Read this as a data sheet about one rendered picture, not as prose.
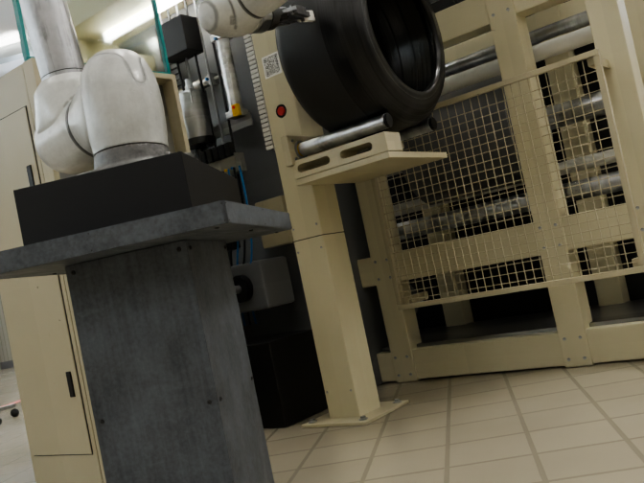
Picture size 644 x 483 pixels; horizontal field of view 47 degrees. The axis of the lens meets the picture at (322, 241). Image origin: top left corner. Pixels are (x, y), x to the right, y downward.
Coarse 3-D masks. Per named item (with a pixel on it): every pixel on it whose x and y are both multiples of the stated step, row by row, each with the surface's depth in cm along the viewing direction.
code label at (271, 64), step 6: (270, 54) 253; (276, 54) 251; (264, 60) 255; (270, 60) 253; (276, 60) 252; (264, 66) 255; (270, 66) 253; (276, 66) 252; (264, 72) 255; (270, 72) 254; (276, 72) 252
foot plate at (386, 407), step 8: (384, 408) 249; (392, 408) 247; (320, 416) 259; (328, 416) 256; (360, 416) 239; (368, 416) 242; (376, 416) 240; (304, 424) 251; (312, 424) 248; (320, 424) 246; (328, 424) 244; (336, 424) 242; (344, 424) 240; (352, 424) 238; (360, 424) 236
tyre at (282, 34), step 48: (288, 0) 223; (336, 0) 211; (384, 0) 258; (288, 48) 221; (336, 48) 212; (384, 48) 268; (432, 48) 249; (336, 96) 221; (384, 96) 219; (432, 96) 238
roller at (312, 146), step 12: (372, 120) 223; (384, 120) 220; (336, 132) 231; (348, 132) 228; (360, 132) 226; (372, 132) 225; (300, 144) 240; (312, 144) 236; (324, 144) 234; (336, 144) 232
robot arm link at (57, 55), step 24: (24, 0) 166; (48, 0) 165; (48, 24) 165; (72, 24) 170; (48, 48) 165; (72, 48) 167; (48, 72) 165; (72, 72) 165; (48, 96) 162; (72, 96) 162; (48, 120) 162; (48, 144) 164; (72, 144) 159; (72, 168) 167
